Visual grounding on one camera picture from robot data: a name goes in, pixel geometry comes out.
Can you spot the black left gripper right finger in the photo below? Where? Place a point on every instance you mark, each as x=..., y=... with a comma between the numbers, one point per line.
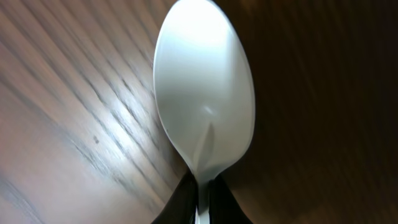
x=223, y=207

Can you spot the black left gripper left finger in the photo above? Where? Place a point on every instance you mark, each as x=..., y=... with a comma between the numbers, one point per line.
x=182, y=205

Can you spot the white plastic spoon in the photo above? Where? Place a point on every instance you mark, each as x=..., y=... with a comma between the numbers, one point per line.
x=204, y=92

